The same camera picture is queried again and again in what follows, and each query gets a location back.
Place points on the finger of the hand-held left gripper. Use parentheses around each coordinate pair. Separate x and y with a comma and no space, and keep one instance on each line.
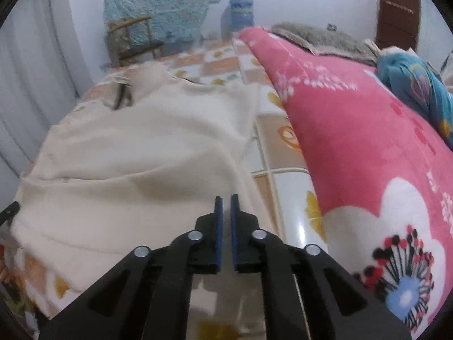
(10,212)

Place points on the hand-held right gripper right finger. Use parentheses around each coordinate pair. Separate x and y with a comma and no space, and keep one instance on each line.
(234,233)

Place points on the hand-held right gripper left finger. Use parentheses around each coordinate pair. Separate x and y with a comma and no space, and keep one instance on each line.
(218,233)

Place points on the beige zip sweatshirt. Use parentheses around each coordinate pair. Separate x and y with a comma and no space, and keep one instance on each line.
(124,148)

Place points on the white curtain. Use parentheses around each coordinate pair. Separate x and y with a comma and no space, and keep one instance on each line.
(28,78)

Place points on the pink floral blanket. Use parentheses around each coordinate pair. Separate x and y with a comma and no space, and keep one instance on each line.
(354,131)

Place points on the wooden chair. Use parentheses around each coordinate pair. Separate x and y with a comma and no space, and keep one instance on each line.
(141,47)

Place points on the white water dispenser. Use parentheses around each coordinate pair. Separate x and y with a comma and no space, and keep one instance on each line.
(228,30)

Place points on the grey green pillow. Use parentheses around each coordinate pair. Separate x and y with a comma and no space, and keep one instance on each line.
(325,39)

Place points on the blue water bottle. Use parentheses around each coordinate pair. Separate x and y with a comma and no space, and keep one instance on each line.
(241,9)

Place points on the blue patterned quilt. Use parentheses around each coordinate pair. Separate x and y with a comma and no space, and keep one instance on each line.
(407,74)

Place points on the teal patterned hanging cloth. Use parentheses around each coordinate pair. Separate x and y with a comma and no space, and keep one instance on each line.
(159,3)

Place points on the brown wooden door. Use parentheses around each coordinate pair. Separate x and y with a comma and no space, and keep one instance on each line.
(396,7)

